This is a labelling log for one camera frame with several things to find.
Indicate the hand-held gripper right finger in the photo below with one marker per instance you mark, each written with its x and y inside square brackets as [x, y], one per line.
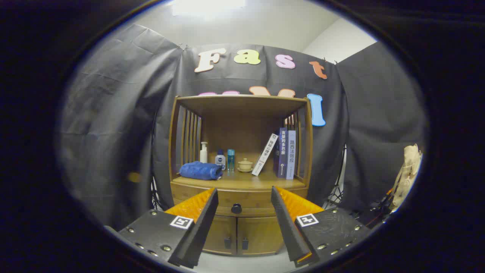
[290, 227]

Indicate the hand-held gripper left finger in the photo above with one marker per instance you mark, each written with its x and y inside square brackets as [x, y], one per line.
[201, 227]

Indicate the wooden drawer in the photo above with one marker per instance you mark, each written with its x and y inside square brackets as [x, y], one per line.
[246, 197]

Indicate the wooden cabinet door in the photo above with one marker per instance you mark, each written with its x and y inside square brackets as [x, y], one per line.
[221, 235]
[261, 235]

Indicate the wooden countertop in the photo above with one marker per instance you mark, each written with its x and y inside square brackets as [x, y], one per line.
[246, 181]

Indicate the wooden cabinet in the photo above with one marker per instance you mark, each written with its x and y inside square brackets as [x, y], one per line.
[242, 132]

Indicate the blue folded towel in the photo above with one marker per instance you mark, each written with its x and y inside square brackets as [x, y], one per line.
[199, 170]

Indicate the black backdrop stand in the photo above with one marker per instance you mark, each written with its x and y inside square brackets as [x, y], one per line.
[336, 193]
[154, 193]

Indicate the white bottle with blue cap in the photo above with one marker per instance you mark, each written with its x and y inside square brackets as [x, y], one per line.
[220, 161]

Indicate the pale lavender book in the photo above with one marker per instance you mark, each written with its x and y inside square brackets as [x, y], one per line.
[291, 155]

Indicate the dark blue book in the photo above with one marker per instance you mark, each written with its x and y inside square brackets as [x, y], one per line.
[282, 155]

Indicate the white pump bottle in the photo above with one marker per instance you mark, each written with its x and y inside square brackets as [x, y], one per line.
[204, 154]

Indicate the clear blue bottle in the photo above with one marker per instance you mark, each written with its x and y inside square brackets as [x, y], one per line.
[230, 159]

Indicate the cream lidded teacup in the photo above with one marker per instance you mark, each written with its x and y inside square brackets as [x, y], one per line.
[245, 165]

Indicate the white book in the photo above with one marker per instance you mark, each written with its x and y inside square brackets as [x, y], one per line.
[264, 154]

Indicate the dark equipment with orange parts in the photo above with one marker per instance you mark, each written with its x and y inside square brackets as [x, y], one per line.
[373, 216]

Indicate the beige bag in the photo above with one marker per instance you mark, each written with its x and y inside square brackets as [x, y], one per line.
[407, 174]

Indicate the black backdrop cloth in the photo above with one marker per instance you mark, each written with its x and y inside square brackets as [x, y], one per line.
[113, 113]

